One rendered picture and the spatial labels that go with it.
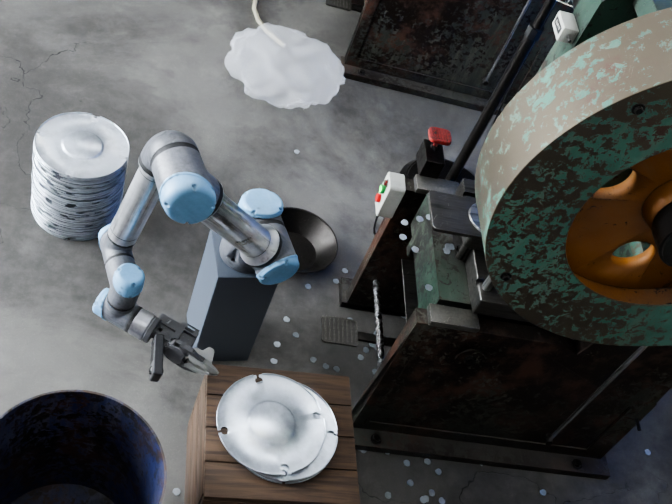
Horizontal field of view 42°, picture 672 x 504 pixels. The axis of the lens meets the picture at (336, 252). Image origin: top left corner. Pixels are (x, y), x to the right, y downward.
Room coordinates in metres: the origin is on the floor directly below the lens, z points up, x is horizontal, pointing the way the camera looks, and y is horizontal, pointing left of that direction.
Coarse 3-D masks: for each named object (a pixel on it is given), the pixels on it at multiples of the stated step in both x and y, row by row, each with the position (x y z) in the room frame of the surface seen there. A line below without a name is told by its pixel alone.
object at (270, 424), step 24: (240, 384) 1.25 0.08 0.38; (264, 384) 1.29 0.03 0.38; (288, 384) 1.32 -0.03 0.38; (240, 408) 1.19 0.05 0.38; (264, 408) 1.22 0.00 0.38; (288, 408) 1.25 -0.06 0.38; (312, 408) 1.28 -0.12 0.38; (240, 432) 1.13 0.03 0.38; (264, 432) 1.15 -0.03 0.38; (288, 432) 1.18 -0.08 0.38; (312, 432) 1.21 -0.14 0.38; (240, 456) 1.06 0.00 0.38; (264, 456) 1.09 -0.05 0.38; (288, 456) 1.12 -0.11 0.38; (312, 456) 1.15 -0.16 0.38
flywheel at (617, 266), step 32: (608, 192) 1.44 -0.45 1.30; (640, 192) 1.44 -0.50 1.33; (576, 224) 1.42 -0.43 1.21; (608, 224) 1.44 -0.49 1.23; (640, 224) 1.46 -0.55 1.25; (576, 256) 1.43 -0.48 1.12; (608, 256) 1.46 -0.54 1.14; (640, 256) 1.51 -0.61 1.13; (608, 288) 1.47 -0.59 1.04; (640, 288) 1.50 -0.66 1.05
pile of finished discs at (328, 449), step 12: (324, 408) 1.30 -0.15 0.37; (228, 432) 1.12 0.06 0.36; (336, 432) 1.25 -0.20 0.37; (324, 444) 1.20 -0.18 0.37; (336, 444) 1.21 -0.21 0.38; (324, 456) 1.17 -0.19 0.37; (288, 468) 1.09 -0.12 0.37; (312, 468) 1.12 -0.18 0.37; (276, 480) 1.05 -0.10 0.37; (288, 480) 1.06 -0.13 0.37; (300, 480) 1.08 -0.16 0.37
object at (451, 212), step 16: (432, 192) 1.81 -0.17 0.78; (432, 208) 1.75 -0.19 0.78; (448, 208) 1.78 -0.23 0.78; (464, 208) 1.81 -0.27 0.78; (432, 224) 1.70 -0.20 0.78; (448, 224) 1.72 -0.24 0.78; (464, 224) 1.75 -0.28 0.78; (464, 240) 1.76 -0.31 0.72; (480, 240) 1.75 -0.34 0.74; (464, 256) 1.75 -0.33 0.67
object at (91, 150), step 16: (80, 112) 1.98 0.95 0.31; (48, 128) 1.86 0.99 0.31; (64, 128) 1.89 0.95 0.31; (80, 128) 1.92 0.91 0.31; (96, 128) 1.95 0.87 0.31; (112, 128) 1.98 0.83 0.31; (48, 144) 1.80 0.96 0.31; (64, 144) 1.82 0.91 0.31; (80, 144) 1.85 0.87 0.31; (96, 144) 1.88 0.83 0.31; (112, 144) 1.91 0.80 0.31; (128, 144) 1.94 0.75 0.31; (48, 160) 1.74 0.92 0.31; (64, 160) 1.77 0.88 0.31; (80, 160) 1.79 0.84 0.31; (96, 160) 1.82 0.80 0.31; (112, 160) 1.85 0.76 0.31; (80, 176) 1.73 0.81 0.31; (96, 176) 1.76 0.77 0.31
